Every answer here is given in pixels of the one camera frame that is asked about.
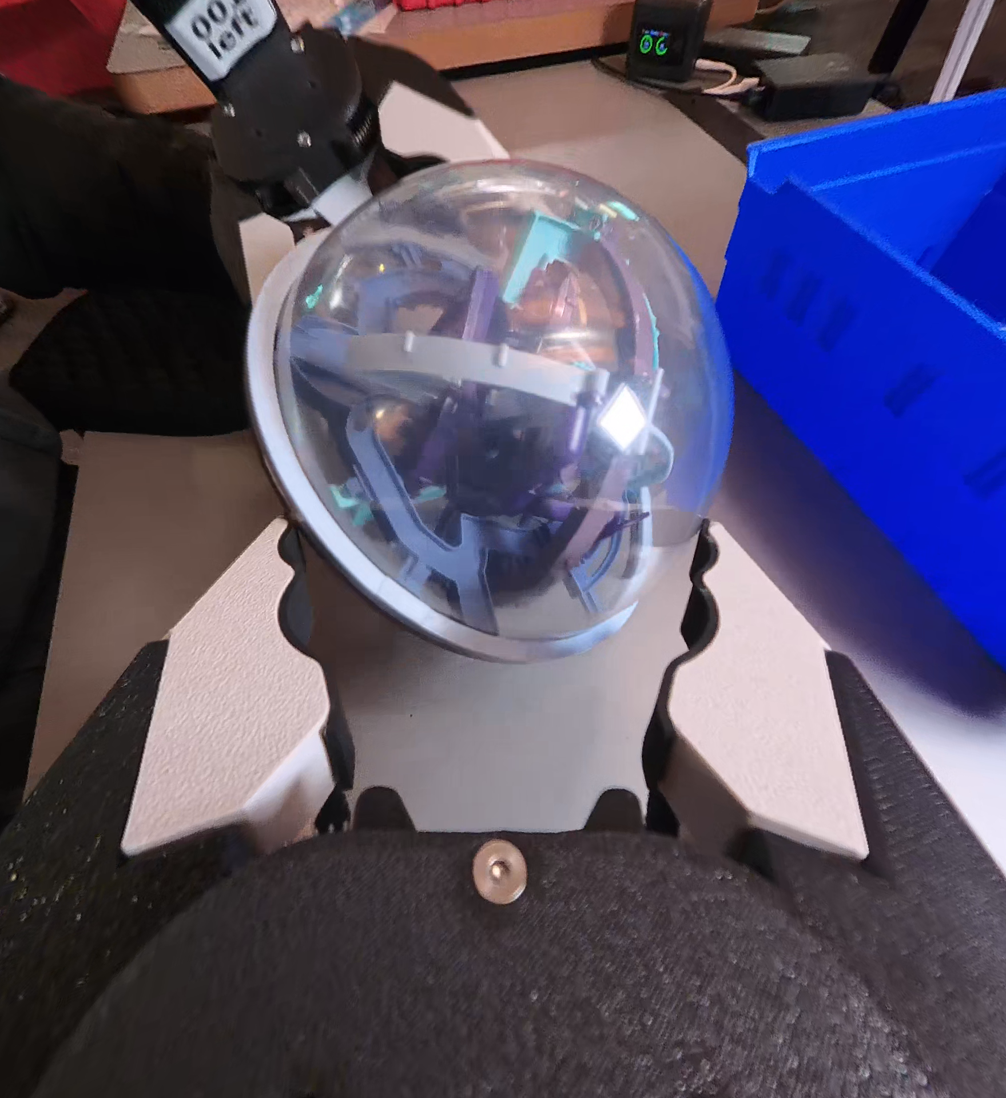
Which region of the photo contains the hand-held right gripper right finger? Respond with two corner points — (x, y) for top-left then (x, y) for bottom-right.
(642, 524), (873, 861)

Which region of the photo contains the small black digital timer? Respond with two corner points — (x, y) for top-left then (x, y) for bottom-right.
(625, 1), (711, 85)

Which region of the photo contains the black power adapter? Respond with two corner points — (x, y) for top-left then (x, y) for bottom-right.
(750, 50), (883, 123)

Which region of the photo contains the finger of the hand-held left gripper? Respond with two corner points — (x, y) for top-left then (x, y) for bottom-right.
(206, 162), (303, 313)
(373, 78), (511, 168)

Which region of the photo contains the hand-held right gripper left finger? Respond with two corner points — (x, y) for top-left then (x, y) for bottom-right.
(121, 519), (360, 857)

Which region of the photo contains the clear plastic maze ball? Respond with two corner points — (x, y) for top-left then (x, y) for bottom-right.
(244, 157), (741, 663)

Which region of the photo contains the blue plastic bin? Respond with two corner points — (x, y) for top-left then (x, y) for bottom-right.
(716, 76), (1006, 710)

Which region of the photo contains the red plastic bin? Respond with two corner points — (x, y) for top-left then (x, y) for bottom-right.
(393, 1), (634, 25)

